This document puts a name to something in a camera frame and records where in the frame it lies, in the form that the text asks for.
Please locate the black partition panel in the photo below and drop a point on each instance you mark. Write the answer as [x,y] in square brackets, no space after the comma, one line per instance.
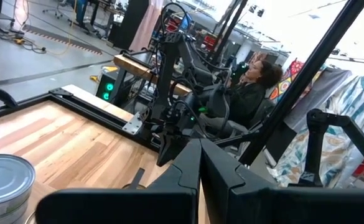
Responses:
[122,21]

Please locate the colourful painted cloth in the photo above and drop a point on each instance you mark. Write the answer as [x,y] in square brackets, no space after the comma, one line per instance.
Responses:
[289,73]

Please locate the grey fabric cover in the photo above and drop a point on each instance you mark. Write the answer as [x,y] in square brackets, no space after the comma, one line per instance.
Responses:
[331,87]

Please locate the wooden workbench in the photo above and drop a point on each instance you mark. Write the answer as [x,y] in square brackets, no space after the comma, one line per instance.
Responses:
[132,65]

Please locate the teal white patterned cloth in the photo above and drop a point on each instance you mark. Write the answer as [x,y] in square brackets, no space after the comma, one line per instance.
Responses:
[340,161]

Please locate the black computer tower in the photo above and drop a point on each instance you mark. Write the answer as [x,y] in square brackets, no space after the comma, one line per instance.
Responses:
[107,81]

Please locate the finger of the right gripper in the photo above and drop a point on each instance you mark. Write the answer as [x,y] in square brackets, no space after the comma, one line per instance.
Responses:
[169,149]

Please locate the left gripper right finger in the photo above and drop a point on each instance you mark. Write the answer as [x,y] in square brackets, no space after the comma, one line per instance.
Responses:
[262,208]

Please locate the black articulated stand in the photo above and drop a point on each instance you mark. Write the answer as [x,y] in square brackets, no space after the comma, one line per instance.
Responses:
[316,146]

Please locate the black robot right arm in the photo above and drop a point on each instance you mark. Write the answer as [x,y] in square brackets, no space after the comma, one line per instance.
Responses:
[169,77]

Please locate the orange fabric curtain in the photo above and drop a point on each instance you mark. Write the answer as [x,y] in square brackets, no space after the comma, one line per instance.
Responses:
[153,25]

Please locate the person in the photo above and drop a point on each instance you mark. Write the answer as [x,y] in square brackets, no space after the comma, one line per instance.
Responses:
[247,99]

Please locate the silver corner bracket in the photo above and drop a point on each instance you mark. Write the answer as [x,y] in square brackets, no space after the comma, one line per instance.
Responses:
[133,124]

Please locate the green label can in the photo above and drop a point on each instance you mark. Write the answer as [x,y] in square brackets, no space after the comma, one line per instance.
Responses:
[1,219]
[4,177]

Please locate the black aluminium rig frame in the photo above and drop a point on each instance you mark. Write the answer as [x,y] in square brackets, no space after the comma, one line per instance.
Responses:
[310,71]

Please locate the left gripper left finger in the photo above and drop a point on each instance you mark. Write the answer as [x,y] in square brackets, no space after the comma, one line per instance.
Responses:
[122,208]

